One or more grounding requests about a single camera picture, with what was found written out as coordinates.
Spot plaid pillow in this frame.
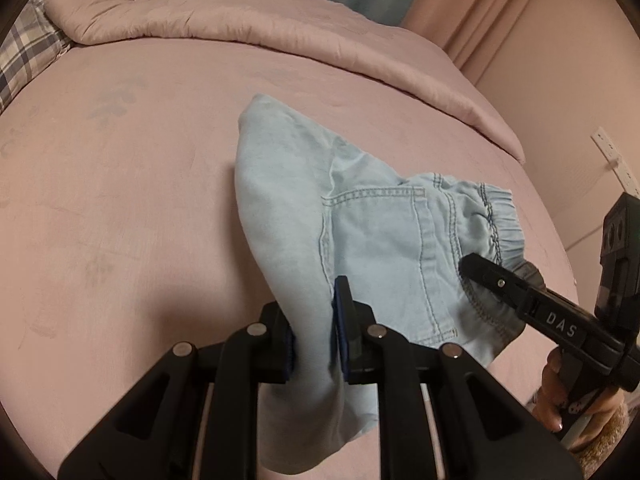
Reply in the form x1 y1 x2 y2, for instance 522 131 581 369
1 0 72 112

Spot pink bed sheet mattress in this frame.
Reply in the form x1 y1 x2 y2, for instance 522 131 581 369
1 38 577 472

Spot white wall power strip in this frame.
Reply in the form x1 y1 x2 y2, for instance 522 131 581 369
591 127 640 197

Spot light blue strawberry pants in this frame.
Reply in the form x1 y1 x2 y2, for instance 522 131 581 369
235 95 525 474

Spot white cable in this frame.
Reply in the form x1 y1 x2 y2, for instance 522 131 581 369
563 159 624 252

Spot person right hand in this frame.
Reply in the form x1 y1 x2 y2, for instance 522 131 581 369
533 348 625 452

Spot pink folded quilt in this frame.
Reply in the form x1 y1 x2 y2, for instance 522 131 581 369
44 0 525 162

